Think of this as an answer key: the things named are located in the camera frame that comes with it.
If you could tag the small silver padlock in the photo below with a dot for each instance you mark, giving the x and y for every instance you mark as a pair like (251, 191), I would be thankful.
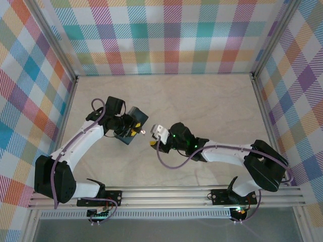
(143, 131)

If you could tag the starry night tin box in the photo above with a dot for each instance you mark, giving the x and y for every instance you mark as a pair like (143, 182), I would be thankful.
(140, 114)

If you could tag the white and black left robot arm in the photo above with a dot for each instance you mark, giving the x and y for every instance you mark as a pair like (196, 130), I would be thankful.
(80, 141)

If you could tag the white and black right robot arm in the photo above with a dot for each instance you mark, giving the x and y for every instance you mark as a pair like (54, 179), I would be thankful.
(224, 153)

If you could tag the left controller circuit board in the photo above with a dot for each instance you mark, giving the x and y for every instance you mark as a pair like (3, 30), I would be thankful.
(97, 214)

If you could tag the controller circuit board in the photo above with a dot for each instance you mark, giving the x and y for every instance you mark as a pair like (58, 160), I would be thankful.
(241, 211)
(97, 214)

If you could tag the right controller circuit board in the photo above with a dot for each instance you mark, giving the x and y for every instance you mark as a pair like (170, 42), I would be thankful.
(241, 211)

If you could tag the aluminium floor frame bar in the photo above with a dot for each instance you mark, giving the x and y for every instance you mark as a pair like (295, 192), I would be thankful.
(67, 108)

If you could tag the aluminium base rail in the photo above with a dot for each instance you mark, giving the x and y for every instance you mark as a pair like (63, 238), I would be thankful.
(164, 196)

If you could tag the thin aluminium rear frame bar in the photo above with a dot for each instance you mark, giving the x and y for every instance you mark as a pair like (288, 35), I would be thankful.
(164, 74)

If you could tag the aluminium frame post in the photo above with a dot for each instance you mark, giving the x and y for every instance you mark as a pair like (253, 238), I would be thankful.
(50, 37)
(275, 37)

